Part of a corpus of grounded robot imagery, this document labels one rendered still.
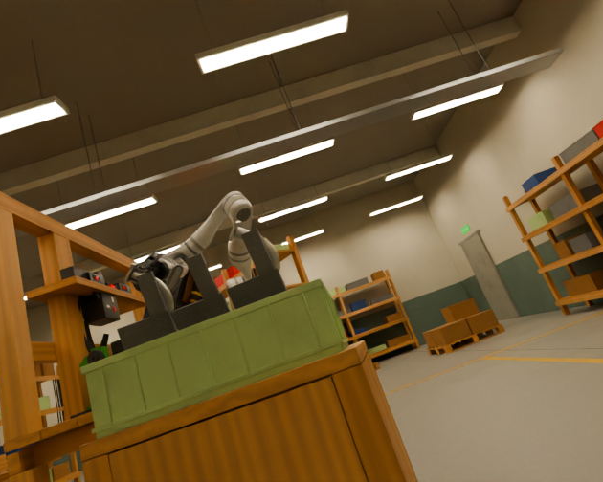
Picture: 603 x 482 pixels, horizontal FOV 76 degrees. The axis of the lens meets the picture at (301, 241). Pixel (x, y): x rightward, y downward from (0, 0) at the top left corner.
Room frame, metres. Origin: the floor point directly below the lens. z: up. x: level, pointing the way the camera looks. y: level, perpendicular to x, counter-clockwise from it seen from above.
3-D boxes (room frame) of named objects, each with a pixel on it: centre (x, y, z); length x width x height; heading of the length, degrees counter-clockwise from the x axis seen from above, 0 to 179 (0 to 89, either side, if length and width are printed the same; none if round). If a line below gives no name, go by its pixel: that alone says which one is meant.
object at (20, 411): (2.23, 1.31, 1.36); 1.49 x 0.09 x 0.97; 4
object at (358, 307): (10.73, -0.36, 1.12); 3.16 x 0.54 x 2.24; 94
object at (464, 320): (7.84, -2.27, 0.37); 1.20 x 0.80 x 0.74; 102
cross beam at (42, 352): (2.22, 1.38, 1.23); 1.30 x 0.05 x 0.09; 4
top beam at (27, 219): (2.23, 1.31, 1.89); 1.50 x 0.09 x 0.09; 4
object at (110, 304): (2.12, 1.21, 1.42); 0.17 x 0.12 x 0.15; 4
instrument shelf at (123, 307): (2.23, 1.27, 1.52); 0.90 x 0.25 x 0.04; 4
